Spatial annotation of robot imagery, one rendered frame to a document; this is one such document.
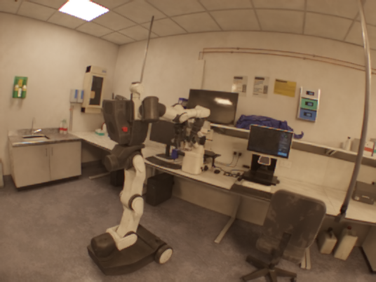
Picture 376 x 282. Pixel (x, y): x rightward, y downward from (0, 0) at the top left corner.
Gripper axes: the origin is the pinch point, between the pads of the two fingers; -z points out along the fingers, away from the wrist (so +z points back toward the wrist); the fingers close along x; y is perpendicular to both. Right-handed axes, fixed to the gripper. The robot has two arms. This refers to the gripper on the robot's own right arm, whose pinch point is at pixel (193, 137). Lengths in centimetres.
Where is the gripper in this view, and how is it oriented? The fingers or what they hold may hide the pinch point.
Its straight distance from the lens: 157.5
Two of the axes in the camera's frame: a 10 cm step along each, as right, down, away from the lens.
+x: 4.9, -0.7, 8.7
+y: -8.2, -3.9, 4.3
